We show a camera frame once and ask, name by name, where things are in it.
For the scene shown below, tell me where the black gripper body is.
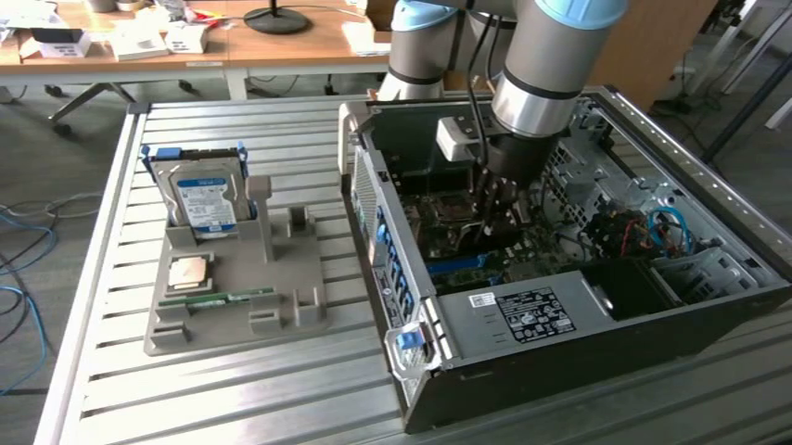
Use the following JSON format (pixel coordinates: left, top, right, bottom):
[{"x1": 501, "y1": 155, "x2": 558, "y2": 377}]
[{"x1": 481, "y1": 132, "x2": 563, "y2": 186}]

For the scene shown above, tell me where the metal CPU socket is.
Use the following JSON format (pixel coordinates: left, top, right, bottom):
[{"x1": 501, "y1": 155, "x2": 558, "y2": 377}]
[{"x1": 431, "y1": 190, "x2": 481, "y2": 224}]

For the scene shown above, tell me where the green motherboard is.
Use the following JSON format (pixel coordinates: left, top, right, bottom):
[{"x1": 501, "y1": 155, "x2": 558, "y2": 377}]
[{"x1": 396, "y1": 166, "x2": 583, "y2": 296}]

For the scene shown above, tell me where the blue expansion slot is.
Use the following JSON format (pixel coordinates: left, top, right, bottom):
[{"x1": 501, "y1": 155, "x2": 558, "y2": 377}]
[{"x1": 425, "y1": 256, "x2": 485, "y2": 275}]

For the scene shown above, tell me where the perforated metal drive cage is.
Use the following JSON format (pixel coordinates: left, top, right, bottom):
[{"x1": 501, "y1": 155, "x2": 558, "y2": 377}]
[{"x1": 544, "y1": 99, "x2": 658, "y2": 228}]

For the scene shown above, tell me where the grey power supply unit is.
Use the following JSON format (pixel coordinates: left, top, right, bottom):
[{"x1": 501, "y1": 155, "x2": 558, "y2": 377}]
[{"x1": 436, "y1": 271, "x2": 618, "y2": 361}]

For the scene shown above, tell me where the wooden cabinet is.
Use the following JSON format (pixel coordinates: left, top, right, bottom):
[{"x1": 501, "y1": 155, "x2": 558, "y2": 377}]
[{"x1": 587, "y1": 0, "x2": 721, "y2": 112}]

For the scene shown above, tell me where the black open PC case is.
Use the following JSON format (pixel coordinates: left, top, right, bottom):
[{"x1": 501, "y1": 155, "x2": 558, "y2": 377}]
[{"x1": 337, "y1": 85, "x2": 792, "y2": 435}]

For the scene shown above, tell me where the silver disk bay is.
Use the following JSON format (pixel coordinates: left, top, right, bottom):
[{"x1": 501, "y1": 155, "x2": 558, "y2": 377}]
[{"x1": 650, "y1": 246, "x2": 762, "y2": 310}]

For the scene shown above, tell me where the white paper stack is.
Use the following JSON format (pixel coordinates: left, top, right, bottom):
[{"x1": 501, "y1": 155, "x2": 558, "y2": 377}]
[{"x1": 341, "y1": 20, "x2": 393, "y2": 57}]

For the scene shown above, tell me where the brown cardboard box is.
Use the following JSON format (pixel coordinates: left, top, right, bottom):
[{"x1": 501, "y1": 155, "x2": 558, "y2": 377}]
[{"x1": 364, "y1": 0, "x2": 397, "y2": 32}]

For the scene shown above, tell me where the grey plastic parts rack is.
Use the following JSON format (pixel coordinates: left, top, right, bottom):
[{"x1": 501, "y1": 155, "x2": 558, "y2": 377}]
[{"x1": 144, "y1": 174, "x2": 329, "y2": 357}]

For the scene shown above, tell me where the wooden office desk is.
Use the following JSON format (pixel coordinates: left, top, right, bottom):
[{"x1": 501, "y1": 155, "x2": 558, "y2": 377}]
[
  {"x1": 0, "y1": 0, "x2": 232, "y2": 135},
  {"x1": 226, "y1": 0, "x2": 568, "y2": 101}
]

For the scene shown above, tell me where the hard disk with blue caddy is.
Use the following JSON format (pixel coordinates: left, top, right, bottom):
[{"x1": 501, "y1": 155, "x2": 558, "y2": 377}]
[{"x1": 141, "y1": 142, "x2": 250, "y2": 240}]

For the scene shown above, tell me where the green RAM stick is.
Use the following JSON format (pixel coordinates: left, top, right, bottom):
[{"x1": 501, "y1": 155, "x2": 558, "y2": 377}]
[{"x1": 158, "y1": 286, "x2": 278, "y2": 310}]

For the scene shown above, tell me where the black monitor stand base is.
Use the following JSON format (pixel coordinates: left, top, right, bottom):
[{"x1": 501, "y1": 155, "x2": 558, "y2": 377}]
[{"x1": 244, "y1": 0, "x2": 312, "y2": 36}]

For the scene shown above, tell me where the copper-toned CPU chip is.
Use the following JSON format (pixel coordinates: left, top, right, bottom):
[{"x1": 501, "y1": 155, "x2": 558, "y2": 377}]
[{"x1": 168, "y1": 257, "x2": 210, "y2": 291}]

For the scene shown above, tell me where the white box with label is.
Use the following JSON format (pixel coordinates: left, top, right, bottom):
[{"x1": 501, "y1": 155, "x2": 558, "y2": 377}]
[{"x1": 165, "y1": 22, "x2": 212, "y2": 55}]

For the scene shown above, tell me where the white cardboard box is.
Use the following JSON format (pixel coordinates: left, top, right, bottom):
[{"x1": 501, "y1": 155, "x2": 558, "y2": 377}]
[{"x1": 110, "y1": 20, "x2": 170, "y2": 61}]

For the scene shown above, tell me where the white box black lid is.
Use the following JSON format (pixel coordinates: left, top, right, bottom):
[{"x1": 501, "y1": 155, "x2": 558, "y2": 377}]
[{"x1": 30, "y1": 27, "x2": 93, "y2": 59}]

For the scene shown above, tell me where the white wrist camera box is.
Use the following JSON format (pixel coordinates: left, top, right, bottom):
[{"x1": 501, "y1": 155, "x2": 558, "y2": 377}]
[{"x1": 436, "y1": 116, "x2": 483, "y2": 162}]

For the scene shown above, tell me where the black camera cable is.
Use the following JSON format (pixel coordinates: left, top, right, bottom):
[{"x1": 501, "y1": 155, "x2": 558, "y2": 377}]
[{"x1": 464, "y1": 11, "x2": 500, "y2": 166}]

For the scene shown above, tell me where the red wire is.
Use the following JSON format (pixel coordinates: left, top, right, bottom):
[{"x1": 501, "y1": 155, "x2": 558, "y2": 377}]
[{"x1": 624, "y1": 217, "x2": 658, "y2": 256}]

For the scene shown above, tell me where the blue data wire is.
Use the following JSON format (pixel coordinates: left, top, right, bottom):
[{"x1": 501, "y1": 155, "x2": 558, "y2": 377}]
[{"x1": 647, "y1": 207, "x2": 695, "y2": 259}]

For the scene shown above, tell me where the grey floor cable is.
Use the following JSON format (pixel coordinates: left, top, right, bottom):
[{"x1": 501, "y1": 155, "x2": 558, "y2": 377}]
[{"x1": 0, "y1": 192, "x2": 105, "y2": 220}]

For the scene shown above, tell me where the blue floor cable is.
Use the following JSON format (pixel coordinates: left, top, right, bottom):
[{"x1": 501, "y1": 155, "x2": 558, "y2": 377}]
[
  {"x1": 0, "y1": 285, "x2": 53, "y2": 396},
  {"x1": 0, "y1": 210, "x2": 59, "y2": 277}
]

